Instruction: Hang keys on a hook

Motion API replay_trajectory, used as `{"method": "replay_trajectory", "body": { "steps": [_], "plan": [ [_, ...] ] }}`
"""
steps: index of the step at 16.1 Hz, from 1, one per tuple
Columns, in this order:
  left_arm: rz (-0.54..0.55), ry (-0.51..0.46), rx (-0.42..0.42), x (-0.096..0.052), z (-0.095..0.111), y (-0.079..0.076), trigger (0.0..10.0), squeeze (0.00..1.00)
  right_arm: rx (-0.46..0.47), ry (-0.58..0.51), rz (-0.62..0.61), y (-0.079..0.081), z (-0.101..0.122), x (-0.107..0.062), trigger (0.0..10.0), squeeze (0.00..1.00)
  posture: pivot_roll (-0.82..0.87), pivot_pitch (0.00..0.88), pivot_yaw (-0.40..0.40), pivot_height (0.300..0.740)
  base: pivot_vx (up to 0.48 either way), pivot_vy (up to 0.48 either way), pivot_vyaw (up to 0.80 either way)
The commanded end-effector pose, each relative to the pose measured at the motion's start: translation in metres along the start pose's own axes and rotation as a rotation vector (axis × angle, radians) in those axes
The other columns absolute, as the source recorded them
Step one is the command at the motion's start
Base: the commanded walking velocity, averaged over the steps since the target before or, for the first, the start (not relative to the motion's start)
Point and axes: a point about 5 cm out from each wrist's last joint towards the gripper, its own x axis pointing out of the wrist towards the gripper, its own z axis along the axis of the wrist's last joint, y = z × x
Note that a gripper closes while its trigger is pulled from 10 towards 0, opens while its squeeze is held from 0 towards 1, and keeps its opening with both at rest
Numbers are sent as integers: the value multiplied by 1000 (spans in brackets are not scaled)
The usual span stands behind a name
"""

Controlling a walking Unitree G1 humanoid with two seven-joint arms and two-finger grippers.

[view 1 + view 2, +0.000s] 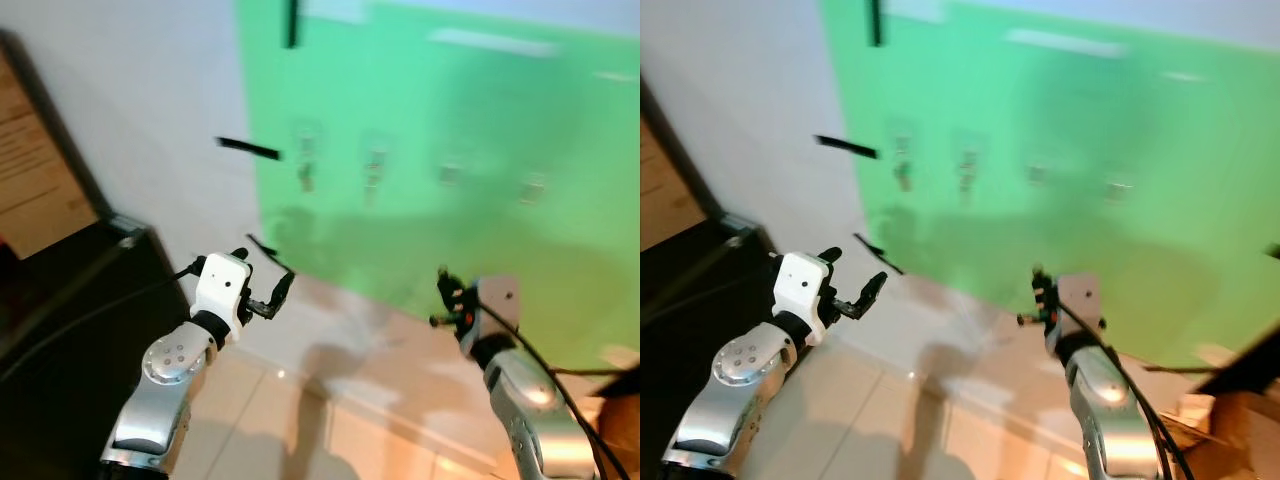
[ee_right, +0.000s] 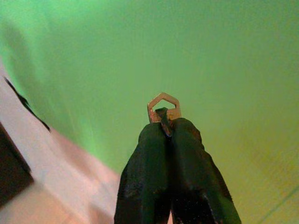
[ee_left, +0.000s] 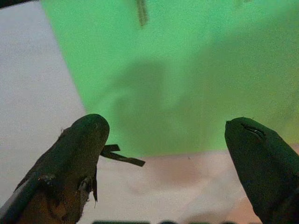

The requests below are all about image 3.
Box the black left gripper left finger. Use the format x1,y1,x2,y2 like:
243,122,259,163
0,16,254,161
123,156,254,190
0,113,146,224

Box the green cloth mat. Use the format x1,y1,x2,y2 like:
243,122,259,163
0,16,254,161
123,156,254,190
41,0,299,158

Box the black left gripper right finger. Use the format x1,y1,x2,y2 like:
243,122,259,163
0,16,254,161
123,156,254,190
224,117,299,224

